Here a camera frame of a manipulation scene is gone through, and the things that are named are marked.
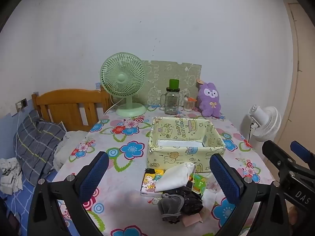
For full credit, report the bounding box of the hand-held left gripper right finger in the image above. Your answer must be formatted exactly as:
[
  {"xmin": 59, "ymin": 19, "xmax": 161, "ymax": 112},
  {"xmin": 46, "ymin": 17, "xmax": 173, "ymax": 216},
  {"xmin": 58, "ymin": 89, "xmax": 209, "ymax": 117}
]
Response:
[{"xmin": 209, "ymin": 153, "xmax": 292, "ymax": 236}]

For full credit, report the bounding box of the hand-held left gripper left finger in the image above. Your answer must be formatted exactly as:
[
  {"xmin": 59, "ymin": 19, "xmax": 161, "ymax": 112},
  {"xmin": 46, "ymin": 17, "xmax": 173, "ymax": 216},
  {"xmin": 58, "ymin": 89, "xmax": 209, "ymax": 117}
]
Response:
[{"xmin": 28, "ymin": 151, "xmax": 109, "ymax": 236}]

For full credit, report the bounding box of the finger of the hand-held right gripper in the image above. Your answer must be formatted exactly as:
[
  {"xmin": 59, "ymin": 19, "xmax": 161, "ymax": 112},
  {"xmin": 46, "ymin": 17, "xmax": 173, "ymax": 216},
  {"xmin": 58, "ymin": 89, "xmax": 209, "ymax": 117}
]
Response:
[
  {"xmin": 290, "ymin": 141, "xmax": 315, "ymax": 168},
  {"xmin": 262, "ymin": 141, "xmax": 296, "ymax": 177}
]

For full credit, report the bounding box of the pink packet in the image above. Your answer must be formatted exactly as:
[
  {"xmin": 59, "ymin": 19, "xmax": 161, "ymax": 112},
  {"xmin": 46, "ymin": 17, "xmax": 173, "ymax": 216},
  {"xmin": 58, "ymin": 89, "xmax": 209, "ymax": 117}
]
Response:
[{"xmin": 182, "ymin": 213, "xmax": 202, "ymax": 227}]

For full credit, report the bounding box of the yellow cartoon print box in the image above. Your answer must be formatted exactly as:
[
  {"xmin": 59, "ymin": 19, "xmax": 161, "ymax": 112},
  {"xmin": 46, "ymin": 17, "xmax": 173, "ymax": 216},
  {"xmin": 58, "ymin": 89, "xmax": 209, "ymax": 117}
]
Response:
[{"xmin": 147, "ymin": 116, "xmax": 226, "ymax": 174}]

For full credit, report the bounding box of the clear plastic wrap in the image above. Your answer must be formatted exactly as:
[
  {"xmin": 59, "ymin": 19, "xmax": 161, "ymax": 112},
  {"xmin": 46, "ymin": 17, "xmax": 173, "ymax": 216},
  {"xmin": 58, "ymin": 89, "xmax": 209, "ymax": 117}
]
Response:
[{"xmin": 203, "ymin": 189, "xmax": 222, "ymax": 207}]

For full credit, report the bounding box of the green tissue pack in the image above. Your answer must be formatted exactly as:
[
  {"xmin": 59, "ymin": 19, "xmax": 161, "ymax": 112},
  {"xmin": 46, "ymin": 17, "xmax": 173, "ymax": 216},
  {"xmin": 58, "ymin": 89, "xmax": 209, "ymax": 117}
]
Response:
[{"xmin": 189, "ymin": 173, "xmax": 208, "ymax": 193}]

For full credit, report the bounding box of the white standing fan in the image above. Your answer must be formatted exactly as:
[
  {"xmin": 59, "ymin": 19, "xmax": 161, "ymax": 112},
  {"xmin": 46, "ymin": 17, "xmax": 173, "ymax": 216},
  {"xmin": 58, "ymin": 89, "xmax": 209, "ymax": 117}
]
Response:
[{"xmin": 240, "ymin": 105, "xmax": 282, "ymax": 148}]

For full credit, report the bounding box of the floral tablecloth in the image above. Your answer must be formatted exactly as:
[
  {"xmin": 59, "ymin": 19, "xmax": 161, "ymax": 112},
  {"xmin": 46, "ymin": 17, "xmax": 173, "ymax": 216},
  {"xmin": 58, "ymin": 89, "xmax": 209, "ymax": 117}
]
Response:
[{"xmin": 50, "ymin": 104, "xmax": 273, "ymax": 236}]

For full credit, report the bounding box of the white cloth pouch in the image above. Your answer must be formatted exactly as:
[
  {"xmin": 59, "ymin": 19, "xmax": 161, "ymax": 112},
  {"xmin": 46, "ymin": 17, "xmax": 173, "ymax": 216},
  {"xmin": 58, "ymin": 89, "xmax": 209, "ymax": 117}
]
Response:
[{"xmin": 155, "ymin": 162, "xmax": 195, "ymax": 193}]

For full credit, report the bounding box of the cartoon print tissue pack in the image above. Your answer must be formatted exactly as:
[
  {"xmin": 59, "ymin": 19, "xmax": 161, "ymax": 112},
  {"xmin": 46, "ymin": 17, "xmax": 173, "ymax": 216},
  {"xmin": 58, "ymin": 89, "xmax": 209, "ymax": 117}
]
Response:
[{"xmin": 140, "ymin": 168, "xmax": 165, "ymax": 196}]

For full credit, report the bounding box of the grey plaid pillow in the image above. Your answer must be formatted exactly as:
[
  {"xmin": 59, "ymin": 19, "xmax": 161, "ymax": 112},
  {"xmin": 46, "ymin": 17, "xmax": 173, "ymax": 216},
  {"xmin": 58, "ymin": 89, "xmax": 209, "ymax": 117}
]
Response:
[{"xmin": 16, "ymin": 110, "xmax": 66, "ymax": 186}]

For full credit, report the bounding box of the beige door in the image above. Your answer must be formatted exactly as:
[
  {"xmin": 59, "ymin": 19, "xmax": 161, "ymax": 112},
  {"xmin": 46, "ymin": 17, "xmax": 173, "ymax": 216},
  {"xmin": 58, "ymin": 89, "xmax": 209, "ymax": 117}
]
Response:
[{"xmin": 283, "ymin": 0, "xmax": 315, "ymax": 153}]

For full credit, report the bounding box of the blue bed sheet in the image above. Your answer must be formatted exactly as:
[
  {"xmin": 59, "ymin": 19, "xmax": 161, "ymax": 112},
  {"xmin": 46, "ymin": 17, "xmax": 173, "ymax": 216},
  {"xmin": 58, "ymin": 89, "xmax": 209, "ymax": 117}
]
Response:
[{"xmin": 0, "ymin": 172, "xmax": 74, "ymax": 236}]

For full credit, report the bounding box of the ribbed glass cup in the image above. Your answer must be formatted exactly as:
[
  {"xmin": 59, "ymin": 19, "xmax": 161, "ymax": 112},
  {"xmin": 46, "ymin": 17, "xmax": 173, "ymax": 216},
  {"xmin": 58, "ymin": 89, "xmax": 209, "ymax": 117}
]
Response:
[{"xmin": 183, "ymin": 95, "xmax": 197, "ymax": 112}]

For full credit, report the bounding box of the purple plush toy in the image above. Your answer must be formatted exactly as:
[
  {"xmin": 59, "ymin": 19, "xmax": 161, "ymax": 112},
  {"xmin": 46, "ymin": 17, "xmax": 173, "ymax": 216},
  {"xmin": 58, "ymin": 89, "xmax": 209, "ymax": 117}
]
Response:
[{"xmin": 197, "ymin": 80, "xmax": 222, "ymax": 118}]

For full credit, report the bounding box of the wooden bed headboard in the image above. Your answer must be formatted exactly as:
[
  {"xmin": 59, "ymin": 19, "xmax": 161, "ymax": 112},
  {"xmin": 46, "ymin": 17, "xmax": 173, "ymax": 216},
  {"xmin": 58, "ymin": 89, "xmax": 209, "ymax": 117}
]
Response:
[{"xmin": 31, "ymin": 85, "xmax": 112, "ymax": 132}]

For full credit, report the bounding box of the grey white crumpled cloth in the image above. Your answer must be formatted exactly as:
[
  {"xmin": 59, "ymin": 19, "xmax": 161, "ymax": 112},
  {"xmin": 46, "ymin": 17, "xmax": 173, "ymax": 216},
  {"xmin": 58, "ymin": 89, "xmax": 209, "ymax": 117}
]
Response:
[{"xmin": 0, "ymin": 158, "xmax": 23, "ymax": 195}]

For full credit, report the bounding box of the glass jar green lid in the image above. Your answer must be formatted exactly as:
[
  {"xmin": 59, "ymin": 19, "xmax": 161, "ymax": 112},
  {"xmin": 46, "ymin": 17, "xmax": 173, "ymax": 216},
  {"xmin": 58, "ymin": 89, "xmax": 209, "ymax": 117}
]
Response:
[{"xmin": 160, "ymin": 79, "xmax": 181, "ymax": 115}]

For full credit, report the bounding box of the green desk fan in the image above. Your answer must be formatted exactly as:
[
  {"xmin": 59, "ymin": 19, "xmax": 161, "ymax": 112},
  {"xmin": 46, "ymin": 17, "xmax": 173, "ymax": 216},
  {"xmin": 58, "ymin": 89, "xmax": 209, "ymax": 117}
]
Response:
[{"xmin": 100, "ymin": 52, "xmax": 147, "ymax": 117}]

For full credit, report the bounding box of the green patterned board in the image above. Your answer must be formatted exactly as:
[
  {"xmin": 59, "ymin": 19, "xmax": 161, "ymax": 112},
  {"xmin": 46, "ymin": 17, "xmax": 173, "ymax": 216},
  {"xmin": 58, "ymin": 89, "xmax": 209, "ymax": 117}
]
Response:
[{"xmin": 140, "ymin": 60, "xmax": 202, "ymax": 109}]

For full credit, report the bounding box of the grey drawstring pouch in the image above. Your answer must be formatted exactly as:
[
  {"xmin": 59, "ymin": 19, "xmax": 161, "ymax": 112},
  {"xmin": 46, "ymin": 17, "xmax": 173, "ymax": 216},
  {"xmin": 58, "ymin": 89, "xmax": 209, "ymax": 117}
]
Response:
[{"xmin": 157, "ymin": 194, "xmax": 185, "ymax": 223}]

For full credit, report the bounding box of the white fan power cord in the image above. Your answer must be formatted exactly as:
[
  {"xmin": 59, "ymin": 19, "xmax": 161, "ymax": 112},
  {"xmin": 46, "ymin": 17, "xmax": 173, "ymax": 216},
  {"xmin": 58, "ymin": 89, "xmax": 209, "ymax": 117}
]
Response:
[{"xmin": 104, "ymin": 98, "xmax": 123, "ymax": 115}]

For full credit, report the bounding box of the white charging cable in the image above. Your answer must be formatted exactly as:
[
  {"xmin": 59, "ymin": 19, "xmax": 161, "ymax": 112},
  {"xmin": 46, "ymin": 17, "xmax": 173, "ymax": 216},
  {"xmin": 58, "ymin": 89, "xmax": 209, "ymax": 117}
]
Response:
[{"xmin": 13, "ymin": 108, "xmax": 22, "ymax": 160}]

